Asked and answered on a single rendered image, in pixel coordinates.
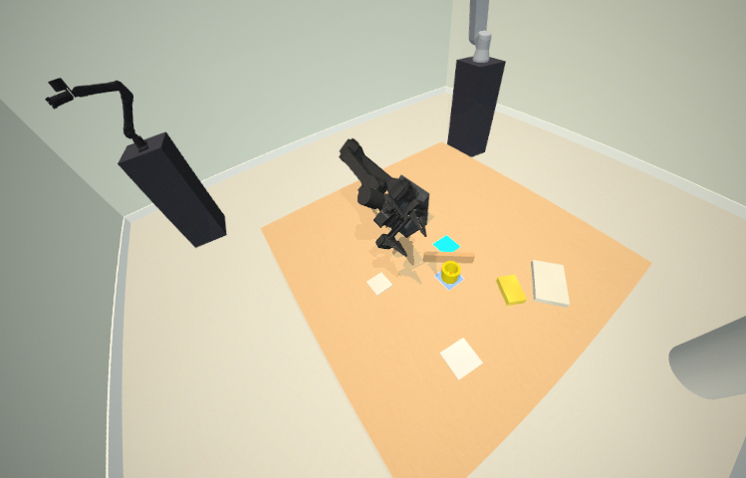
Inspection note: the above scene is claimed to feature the yellow cup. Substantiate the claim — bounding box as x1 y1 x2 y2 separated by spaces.
441 261 461 284

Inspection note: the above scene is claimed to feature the yellow flat block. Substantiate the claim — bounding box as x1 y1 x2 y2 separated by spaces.
495 275 528 306

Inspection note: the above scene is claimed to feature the cream flat rectangular slab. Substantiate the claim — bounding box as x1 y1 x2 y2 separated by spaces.
531 260 570 308

